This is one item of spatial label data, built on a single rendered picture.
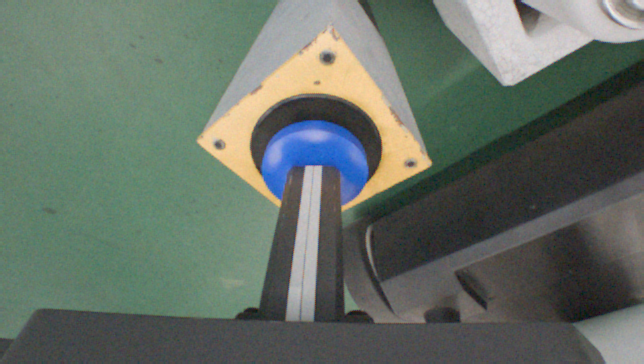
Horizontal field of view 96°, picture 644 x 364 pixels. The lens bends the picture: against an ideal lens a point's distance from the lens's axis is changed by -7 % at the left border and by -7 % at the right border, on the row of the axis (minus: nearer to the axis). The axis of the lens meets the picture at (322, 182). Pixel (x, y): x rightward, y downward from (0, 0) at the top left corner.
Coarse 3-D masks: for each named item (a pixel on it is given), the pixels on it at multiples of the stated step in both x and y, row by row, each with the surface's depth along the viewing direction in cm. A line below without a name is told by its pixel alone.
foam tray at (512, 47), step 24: (432, 0) 36; (456, 0) 23; (480, 0) 20; (504, 0) 20; (456, 24) 29; (480, 24) 21; (504, 24) 21; (528, 24) 24; (552, 24) 22; (480, 48) 25; (504, 48) 22; (528, 48) 22; (552, 48) 22; (576, 48) 22; (504, 72) 24; (528, 72) 24
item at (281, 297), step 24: (312, 168) 10; (288, 192) 9; (288, 216) 8; (288, 240) 8; (288, 264) 7; (264, 288) 7; (288, 288) 7; (240, 312) 7; (264, 312) 6; (288, 312) 6
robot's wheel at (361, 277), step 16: (352, 224) 56; (368, 224) 56; (352, 240) 51; (368, 240) 53; (352, 256) 50; (368, 256) 50; (352, 272) 49; (368, 272) 48; (352, 288) 49; (368, 288) 47; (368, 304) 48; (384, 304) 47; (384, 320) 49; (400, 320) 49
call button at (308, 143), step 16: (288, 128) 11; (304, 128) 11; (320, 128) 10; (336, 128) 11; (272, 144) 11; (288, 144) 11; (304, 144) 11; (320, 144) 11; (336, 144) 11; (352, 144) 11; (272, 160) 11; (288, 160) 11; (304, 160) 11; (320, 160) 11; (336, 160) 11; (352, 160) 11; (272, 176) 12; (352, 176) 11; (272, 192) 12; (352, 192) 12
